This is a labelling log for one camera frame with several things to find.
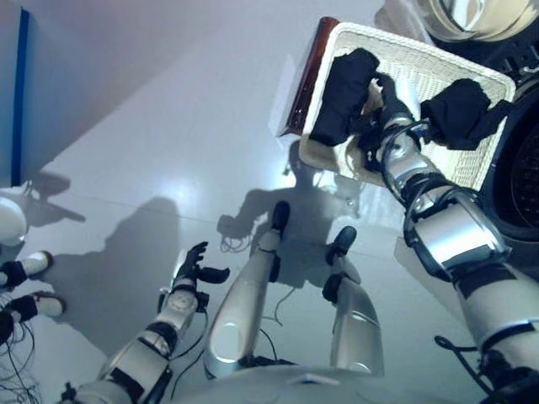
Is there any white cylinder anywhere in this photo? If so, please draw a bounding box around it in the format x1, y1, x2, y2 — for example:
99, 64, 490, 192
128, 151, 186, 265
0, 197, 27, 247

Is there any dark grey washing machine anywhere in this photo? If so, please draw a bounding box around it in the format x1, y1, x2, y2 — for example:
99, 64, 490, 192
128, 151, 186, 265
393, 24, 539, 295

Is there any silver left robot leg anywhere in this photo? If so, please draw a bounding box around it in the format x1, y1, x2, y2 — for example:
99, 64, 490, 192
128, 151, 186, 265
203, 200, 291, 380

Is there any black cable bundle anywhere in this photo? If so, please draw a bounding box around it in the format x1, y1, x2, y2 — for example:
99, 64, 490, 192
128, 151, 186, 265
0, 311, 47, 404

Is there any grey robot torso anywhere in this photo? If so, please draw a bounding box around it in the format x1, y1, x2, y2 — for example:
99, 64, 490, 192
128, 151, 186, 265
71, 364, 485, 404

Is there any white wicker laundry basket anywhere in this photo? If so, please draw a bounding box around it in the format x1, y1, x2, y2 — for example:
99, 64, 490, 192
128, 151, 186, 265
301, 21, 517, 190

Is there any black garment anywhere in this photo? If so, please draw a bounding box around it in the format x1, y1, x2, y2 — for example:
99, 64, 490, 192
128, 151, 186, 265
419, 78, 510, 152
309, 47, 382, 146

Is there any grey partition panel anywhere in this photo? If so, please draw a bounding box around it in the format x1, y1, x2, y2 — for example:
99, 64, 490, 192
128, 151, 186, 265
0, 0, 31, 189

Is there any white sneaker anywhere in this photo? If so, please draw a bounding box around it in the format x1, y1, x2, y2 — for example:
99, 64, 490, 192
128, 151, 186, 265
19, 251, 55, 278
31, 292, 67, 317

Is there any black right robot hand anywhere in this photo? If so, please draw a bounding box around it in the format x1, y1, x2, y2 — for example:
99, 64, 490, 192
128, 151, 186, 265
372, 73, 414, 127

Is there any silver robot leg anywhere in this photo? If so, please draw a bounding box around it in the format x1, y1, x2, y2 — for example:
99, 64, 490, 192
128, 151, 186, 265
203, 200, 291, 380
322, 226, 385, 378

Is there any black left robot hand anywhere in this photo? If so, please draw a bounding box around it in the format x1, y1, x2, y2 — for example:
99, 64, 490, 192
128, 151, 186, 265
174, 241, 231, 291

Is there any silver right robot leg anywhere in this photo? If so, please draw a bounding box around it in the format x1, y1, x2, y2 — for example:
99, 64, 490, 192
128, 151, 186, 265
322, 226, 385, 378

